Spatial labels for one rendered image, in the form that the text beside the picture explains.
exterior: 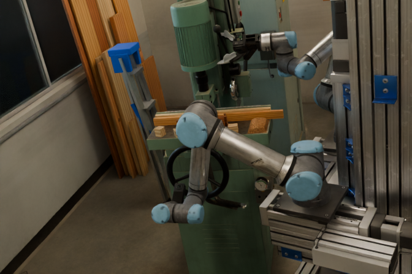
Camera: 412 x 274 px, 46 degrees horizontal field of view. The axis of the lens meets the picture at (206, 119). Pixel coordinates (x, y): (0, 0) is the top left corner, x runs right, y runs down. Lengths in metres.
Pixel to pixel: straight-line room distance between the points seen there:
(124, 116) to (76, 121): 0.36
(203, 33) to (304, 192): 0.93
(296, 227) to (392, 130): 0.52
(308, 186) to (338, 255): 0.28
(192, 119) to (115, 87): 2.15
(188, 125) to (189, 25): 0.70
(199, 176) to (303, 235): 0.46
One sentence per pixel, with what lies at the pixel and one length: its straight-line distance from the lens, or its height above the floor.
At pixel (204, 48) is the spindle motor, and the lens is 2.27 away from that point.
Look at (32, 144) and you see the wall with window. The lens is 3.44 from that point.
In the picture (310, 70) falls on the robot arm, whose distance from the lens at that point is 2.04.
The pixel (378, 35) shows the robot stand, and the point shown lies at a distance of 1.73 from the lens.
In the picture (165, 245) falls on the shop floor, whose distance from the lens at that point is 3.19.
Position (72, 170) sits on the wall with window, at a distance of 3.80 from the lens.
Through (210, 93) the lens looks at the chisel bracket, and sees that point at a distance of 2.39.
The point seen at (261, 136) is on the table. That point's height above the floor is 0.89.
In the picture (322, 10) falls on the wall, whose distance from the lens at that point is 4.55.
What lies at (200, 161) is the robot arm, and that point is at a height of 1.00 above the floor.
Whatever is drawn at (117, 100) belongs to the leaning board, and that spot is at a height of 0.66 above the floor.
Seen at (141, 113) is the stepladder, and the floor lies 0.73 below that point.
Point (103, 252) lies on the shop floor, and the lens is 3.30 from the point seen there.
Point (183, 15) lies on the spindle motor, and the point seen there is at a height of 1.47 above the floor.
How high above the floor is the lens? 1.89
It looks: 23 degrees down
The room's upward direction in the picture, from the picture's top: 10 degrees counter-clockwise
